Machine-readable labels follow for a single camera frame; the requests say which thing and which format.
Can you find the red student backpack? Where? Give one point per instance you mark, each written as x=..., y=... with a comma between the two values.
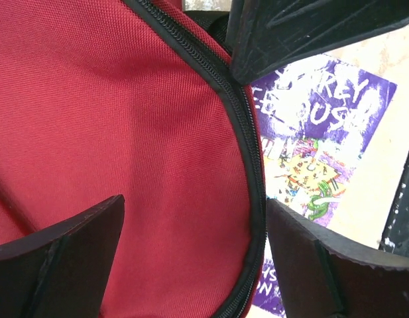
x=134, y=98

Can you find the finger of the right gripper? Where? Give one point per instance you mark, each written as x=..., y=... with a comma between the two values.
x=267, y=35

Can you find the purple book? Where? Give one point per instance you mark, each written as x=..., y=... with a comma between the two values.
x=322, y=127

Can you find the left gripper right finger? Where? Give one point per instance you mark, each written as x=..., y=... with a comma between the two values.
x=324, y=274

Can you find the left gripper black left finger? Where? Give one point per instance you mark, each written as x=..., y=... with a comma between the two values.
x=62, y=270

